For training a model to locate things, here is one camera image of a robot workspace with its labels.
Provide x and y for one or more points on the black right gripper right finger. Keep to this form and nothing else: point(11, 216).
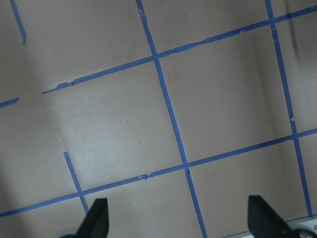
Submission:
point(263, 221)

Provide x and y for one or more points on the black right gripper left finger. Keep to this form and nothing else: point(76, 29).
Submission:
point(96, 222)

